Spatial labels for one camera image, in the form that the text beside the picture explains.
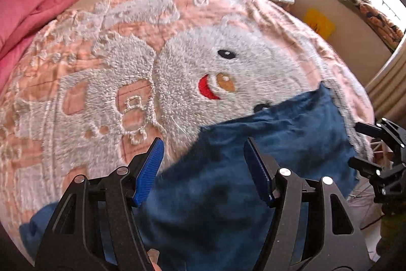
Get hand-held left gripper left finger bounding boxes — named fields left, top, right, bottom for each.
left=34, top=137, right=165, bottom=271

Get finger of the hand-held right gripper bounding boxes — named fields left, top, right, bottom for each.
left=348, top=157, right=406, bottom=205
left=355, top=118, right=406, bottom=164

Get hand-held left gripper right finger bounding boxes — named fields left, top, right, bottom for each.
left=243, top=137, right=374, bottom=271

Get blue denim pants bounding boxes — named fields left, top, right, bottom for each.
left=19, top=82, right=360, bottom=271

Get person's olive clothing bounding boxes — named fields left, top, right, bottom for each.
left=376, top=211, right=406, bottom=262

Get pink printed bear blanket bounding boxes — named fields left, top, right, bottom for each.
left=0, top=0, right=375, bottom=266

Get pile of clothes on windowsill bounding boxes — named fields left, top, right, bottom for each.
left=317, top=0, right=405, bottom=51

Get yellow paper sheet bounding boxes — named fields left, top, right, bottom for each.
left=303, top=8, right=336, bottom=38

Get pink quilt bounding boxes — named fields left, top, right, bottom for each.
left=0, top=0, right=96, bottom=91

